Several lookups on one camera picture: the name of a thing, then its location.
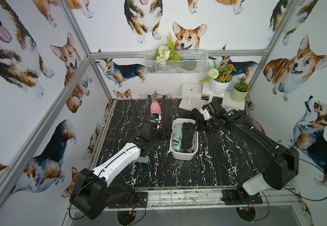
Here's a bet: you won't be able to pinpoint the white pot flower plant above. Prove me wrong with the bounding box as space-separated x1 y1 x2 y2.
198 64 236 95

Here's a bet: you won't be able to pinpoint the white wooden plant stand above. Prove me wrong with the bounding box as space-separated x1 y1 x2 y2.
179 83 245 111

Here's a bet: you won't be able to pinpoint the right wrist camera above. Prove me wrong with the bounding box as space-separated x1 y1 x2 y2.
201 109 212 121

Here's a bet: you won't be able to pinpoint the fern and white flowers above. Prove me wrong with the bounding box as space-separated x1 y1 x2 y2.
152 33 180 66

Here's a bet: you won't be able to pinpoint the white plastic storage box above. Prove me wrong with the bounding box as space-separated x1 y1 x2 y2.
170 118 199 161

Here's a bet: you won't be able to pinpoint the white wire wall basket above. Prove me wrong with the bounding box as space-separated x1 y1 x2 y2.
144 50 209 74

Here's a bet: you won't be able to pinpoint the black umbrella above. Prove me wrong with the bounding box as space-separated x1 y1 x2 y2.
191 108 205 129
181 122 195 149

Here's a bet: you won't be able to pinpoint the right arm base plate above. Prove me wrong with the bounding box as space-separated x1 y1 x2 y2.
221 189 263 205

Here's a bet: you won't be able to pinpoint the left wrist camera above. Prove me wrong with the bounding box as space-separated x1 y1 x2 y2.
151 113 162 130

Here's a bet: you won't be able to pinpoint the teal handled brush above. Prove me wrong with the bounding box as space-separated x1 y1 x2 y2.
136 157 150 164

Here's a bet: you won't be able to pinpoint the black umbrella back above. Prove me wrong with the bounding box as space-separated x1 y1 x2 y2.
191 108 205 129

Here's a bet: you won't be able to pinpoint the lilac umbrella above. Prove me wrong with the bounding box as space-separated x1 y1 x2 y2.
178 142 195 153

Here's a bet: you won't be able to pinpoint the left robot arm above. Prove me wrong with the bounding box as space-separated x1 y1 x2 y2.
69 114 168 220

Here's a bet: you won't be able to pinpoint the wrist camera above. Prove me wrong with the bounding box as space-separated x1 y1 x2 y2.
151 113 162 130
201 109 212 121

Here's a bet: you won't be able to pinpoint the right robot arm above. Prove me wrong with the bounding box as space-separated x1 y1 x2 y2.
196 100 299 199

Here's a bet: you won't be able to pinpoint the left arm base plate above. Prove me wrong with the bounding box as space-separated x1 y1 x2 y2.
108 192 148 209

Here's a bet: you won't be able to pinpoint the mint green umbrella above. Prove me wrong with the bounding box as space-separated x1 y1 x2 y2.
172 124 183 152

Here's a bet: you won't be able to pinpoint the green pot red flowers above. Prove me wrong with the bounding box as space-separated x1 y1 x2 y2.
230 77 250 102

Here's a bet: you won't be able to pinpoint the black umbrella front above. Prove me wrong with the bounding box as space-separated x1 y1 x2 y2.
181 122 195 149

